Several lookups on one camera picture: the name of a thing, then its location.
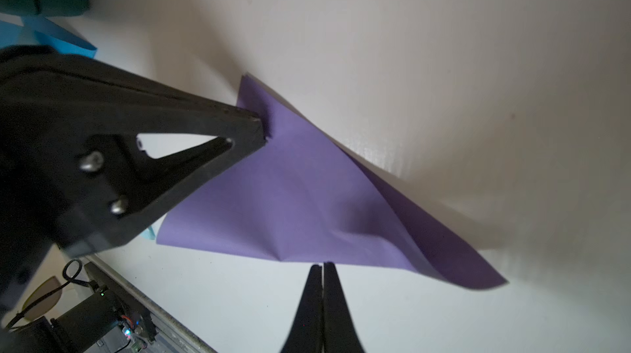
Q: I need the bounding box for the purple square paper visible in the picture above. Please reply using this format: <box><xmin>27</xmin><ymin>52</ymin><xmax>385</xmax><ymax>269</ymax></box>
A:
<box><xmin>157</xmin><ymin>76</ymin><xmax>505</xmax><ymax>290</ymax></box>

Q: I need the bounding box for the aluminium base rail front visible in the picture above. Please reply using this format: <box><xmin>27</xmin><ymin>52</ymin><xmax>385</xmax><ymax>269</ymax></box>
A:
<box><xmin>85</xmin><ymin>255</ymin><xmax>215</xmax><ymax>352</ymax></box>

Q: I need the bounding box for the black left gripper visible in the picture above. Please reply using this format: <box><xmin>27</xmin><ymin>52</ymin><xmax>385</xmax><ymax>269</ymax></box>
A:
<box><xmin>1</xmin><ymin>46</ymin><xmax>266</xmax><ymax>314</ymax></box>

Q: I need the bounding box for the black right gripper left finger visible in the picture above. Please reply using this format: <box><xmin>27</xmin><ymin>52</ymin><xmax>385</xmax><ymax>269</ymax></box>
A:
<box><xmin>281</xmin><ymin>264</ymin><xmax>324</xmax><ymax>353</ymax></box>

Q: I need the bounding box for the light blue square paper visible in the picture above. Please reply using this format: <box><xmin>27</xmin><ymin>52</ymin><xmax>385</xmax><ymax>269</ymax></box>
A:
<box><xmin>141</xmin><ymin>226</ymin><xmax>156</xmax><ymax>241</ymax></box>

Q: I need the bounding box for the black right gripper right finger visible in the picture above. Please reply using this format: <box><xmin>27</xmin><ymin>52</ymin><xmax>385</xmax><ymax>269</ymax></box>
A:
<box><xmin>323</xmin><ymin>263</ymin><xmax>364</xmax><ymax>353</ymax></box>

